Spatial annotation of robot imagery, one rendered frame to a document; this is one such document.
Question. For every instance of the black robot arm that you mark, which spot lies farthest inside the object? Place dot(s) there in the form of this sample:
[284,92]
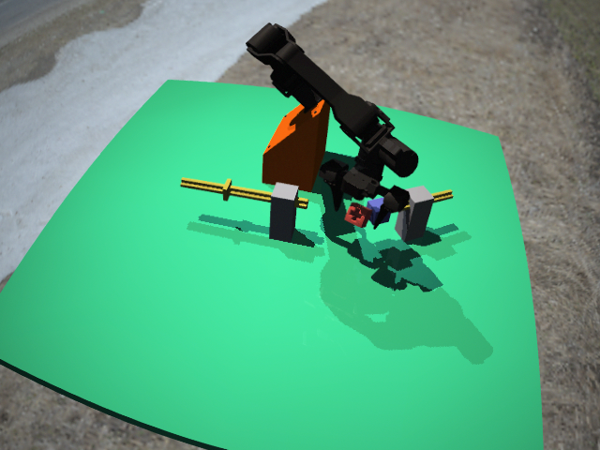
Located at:
[295,73]

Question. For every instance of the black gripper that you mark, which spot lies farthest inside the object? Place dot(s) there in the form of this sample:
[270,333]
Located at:
[394,198]

